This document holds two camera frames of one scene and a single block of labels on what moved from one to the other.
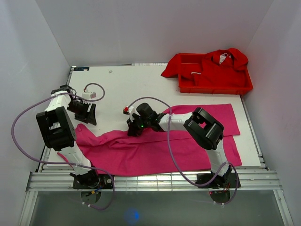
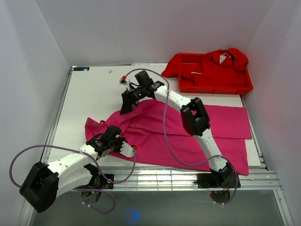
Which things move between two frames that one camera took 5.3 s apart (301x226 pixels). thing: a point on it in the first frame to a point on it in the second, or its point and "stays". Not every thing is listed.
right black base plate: (229, 181) stays
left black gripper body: (78, 107) to (116, 145)
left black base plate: (105, 181) stays
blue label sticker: (81, 68) stays
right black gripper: (133, 130) to (128, 100)
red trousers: (223, 67) stays
